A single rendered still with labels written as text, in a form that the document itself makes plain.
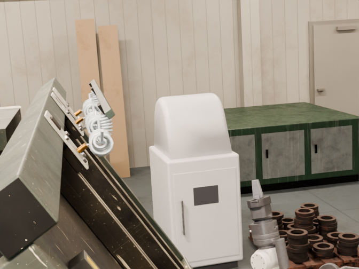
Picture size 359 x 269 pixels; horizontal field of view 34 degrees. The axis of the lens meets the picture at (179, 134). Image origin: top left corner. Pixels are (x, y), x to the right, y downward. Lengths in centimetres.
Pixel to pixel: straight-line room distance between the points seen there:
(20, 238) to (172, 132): 418
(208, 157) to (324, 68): 539
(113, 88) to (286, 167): 290
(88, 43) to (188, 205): 442
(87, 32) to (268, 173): 344
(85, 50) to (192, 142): 416
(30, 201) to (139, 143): 856
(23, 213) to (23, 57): 836
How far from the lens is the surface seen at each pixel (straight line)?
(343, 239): 532
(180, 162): 499
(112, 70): 893
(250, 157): 756
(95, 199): 169
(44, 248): 97
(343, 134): 800
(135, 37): 930
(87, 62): 892
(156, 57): 936
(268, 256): 192
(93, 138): 155
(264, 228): 192
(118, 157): 890
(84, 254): 124
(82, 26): 898
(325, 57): 1015
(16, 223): 94
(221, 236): 527
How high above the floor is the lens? 214
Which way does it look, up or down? 10 degrees down
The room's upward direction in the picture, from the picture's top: 3 degrees counter-clockwise
